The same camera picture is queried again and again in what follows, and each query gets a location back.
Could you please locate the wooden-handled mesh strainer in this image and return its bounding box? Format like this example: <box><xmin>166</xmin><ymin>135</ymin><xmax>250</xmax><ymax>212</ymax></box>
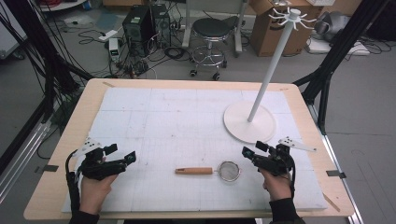
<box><xmin>174</xmin><ymin>160</ymin><xmax>243</xmax><ymax>183</ymax></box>

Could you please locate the black tape strip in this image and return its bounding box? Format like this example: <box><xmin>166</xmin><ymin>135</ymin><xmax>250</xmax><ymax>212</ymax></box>
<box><xmin>325</xmin><ymin>169</ymin><xmax>347</xmax><ymax>180</ymax></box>
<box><xmin>34</xmin><ymin>164</ymin><xmax>60</xmax><ymax>175</ymax></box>

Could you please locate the cardboard box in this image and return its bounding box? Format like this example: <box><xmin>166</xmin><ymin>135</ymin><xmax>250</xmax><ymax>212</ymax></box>
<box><xmin>249</xmin><ymin>0</ymin><xmax>323</xmax><ymax>58</ymax></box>

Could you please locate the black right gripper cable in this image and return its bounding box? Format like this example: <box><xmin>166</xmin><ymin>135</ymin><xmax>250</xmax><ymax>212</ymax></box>
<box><xmin>289</xmin><ymin>163</ymin><xmax>297</xmax><ymax>199</ymax></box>

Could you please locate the black metal frame stand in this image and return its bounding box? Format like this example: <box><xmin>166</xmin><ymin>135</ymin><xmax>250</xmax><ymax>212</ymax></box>
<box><xmin>0</xmin><ymin>0</ymin><xmax>95</xmax><ymax>175</ymax></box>
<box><xmin>292</xmin><ymin>0</ymin><xmax>391</xmax><ymax>135</ymax></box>

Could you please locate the black round stool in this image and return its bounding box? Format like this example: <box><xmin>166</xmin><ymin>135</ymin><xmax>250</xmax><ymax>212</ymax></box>
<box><xmin>189</xmin><ymin>16</ymin><xmax>240</xmax><ymax>82</ymax></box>

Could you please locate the grey device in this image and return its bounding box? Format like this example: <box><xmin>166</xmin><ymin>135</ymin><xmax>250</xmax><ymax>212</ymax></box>
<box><xmin>313</xmin><ymin>11</ymin><xmax>352</xmax><ymax>42</ymax></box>

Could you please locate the aluminium rail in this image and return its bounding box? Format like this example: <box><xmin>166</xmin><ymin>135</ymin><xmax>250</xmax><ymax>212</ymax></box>
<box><xmin>0</xmin><ymin>119</ymin><xmax>53</xmax><ymax>204</ymax></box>
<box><xmin>307</xmin><ymin>103</ymin><xmax>364</xmax><ymax>224</ymax></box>

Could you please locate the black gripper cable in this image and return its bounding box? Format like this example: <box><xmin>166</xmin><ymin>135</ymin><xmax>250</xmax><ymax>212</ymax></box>
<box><xmin>289</xmin><ymin>163</ymin><xmax>297</xmax><ymax>199</ymax></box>
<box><xmin>64</xmin><ymin>148</ymin><xmax>82</xmax><ymax>217</ymax></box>

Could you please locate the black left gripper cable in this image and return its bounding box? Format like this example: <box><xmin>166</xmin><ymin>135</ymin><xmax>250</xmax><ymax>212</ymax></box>
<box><xmin>64</xmin><ymin>148</ymin><xmax>82</xmax><ymax>217</ymax></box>

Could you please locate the coiled black cable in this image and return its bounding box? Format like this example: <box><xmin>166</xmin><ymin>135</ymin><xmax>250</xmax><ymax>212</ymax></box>
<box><xmin>163</xmin><ymin>46</ymin><xmax>189</xmax><ymax>63</ymax></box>

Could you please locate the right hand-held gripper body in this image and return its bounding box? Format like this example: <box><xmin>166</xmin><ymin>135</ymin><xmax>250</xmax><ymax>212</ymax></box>
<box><xmin>253</xmin><ymin>136</ymin><xmax>318</xmax><ymax>178</ymax></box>

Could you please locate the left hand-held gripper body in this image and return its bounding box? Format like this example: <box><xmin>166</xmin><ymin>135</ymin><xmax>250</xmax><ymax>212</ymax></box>
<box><xmin>72</xmin><ymin>136</ymin><xmax>127</xmax><ymax>182</ymax></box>

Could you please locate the white power strip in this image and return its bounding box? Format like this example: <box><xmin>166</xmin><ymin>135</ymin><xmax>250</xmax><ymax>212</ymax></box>
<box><xmin>98</xmin><ymin>29</ymin><xmax>119</xmax><ymax>43</ymax></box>

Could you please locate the white power adapter box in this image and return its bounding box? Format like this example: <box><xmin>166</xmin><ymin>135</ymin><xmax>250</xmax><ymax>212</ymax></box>
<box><xmin>107</xmin><ymin>37</ymin><xmax>121</xmax><ymax>63</ymax></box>

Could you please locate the person's left hand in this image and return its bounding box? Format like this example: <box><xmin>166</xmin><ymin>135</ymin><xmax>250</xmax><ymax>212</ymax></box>
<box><xmin>78</xmin><ymin>174</ymin><xmax>120</xmax><ymax>216</ymax></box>

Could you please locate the black computer tower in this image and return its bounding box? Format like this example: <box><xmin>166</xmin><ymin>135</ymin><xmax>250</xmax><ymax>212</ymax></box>
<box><xmin>150</xmin><ymin>3</ymin><xmax>172</xmax><ymax>49</ymax></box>
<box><xmin>121</xmin><ymin>5</ymin><xmax>157</xmax><ymax>58</ymax></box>

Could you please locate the white hook stand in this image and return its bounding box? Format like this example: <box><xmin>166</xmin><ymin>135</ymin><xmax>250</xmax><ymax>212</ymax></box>
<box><xmin>222</xmin><ymin>7</ymin><xmax>318</xmax><ymax>145</ymax></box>

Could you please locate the person's right hand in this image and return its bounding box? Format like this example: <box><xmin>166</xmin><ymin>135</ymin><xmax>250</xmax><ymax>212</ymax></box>
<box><xmin>259</xmin><ymin>169</ymin><xmax>294</xmax><ymax>203</ymax></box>

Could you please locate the white gridded table mat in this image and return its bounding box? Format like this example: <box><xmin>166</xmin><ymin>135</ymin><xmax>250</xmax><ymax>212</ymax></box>
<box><xmin>61</xmin><ymin>86</ymin><xmax>329</xmax><ymax>215</ymax></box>

